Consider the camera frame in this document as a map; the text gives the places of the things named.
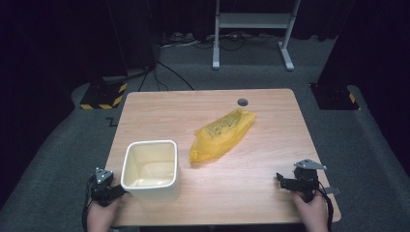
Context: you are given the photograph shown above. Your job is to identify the bundle of floor cables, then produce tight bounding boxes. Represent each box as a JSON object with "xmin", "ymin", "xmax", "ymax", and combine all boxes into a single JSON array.
[{"xmin": 160, "ymin": 30, "xmax": 282, "ymax": 52}]

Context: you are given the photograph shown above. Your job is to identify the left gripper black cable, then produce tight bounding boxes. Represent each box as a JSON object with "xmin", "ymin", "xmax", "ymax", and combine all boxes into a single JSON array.
[{"xmin": 81, "ymin": 178, "xmax": 98, "ymax": 232}]

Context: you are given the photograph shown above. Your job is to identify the yellow plastic bag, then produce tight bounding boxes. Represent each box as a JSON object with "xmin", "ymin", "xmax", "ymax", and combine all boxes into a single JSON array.
[{"xmin": 188, "ymin": 108, "xmax": 256, "ymax": 163}]

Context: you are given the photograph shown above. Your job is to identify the black yellow striped stand base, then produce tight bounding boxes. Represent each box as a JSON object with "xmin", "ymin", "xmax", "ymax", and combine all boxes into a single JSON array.
[
  {"xmin": 309, "ymin": 82, "xmax": 361, "ymax": 111},
  {"xmin": 79, "ymin": 78, "xmax": 129, "ymax": 110}
]

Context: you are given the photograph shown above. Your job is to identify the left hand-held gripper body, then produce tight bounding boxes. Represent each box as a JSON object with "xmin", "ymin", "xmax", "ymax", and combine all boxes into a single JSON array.
[{"xmin": 90, "ymin": 167, "xmax": 118, "ymax": 207}]

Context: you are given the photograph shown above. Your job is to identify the white metal desk frame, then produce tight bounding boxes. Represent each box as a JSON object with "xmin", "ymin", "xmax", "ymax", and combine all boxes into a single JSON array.
[{"xmin": 212, "ymin": 0, "xmax": 303, "ymax": 72}]

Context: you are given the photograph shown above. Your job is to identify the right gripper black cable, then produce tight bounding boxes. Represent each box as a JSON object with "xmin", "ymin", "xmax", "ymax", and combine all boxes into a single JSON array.
[{"xmin": 317, "ymin": 182, "xmax": 335, "ymax": 232}]

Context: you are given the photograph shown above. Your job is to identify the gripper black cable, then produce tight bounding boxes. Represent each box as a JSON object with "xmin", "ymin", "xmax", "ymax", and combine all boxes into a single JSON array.
[
  {"xmin": 81, "ymin": 178, "xmax": 98, "ymax": 232},
  {"xmin": 317, "ymin": 182, "xmax": 335, "ymax": 232}
]

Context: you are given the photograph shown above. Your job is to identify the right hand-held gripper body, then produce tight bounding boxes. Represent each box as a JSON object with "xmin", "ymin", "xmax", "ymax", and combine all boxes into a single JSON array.
[{"xmin": 293, "ymin": 159, "xmax": 327, "ymax": 203}]

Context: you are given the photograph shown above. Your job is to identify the black floor cable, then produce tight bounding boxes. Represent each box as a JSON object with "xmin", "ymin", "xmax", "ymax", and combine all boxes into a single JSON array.
[{"xmin": 138, "ymin": 60, "xmax": 195, "ymax": 92}]

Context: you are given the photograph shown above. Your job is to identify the cream plastic trash bin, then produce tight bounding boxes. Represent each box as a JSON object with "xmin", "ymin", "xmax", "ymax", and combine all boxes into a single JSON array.
[{"xmin": 120, "ymin": 139, "xmax": 181, "ymax": 203}]

